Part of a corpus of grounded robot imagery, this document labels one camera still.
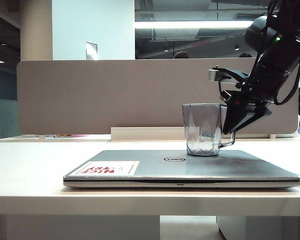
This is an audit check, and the silver Dell laptop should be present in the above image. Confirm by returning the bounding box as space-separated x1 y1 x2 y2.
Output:
62 149 300 189

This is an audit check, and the grey desk partition panel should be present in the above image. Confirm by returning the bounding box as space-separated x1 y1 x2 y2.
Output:
16 59 299 138

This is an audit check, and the grey cabinet under desk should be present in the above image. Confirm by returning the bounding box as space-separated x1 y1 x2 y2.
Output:
216 215 300 240

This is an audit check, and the black camera cable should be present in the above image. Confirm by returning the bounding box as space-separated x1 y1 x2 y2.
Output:
217 80 233 101

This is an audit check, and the white red laptop sticker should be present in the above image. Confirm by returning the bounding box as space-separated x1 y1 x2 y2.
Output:
75 160 140 176

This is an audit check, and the dark glass window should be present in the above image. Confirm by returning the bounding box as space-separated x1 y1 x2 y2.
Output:
134 0 268 60

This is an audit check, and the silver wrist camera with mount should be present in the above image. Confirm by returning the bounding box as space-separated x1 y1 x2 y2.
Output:
208 65 250 85

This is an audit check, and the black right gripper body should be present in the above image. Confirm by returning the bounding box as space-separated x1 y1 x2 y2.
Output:
226 72 290 109

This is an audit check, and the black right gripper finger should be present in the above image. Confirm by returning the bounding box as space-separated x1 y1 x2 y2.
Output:
221 99 256 135
229 106 273 133

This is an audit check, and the wall poster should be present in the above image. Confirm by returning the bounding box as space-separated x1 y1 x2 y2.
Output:
85 41 99 61

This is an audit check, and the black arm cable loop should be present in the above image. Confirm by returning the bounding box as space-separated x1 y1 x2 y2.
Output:
273 49 300 106

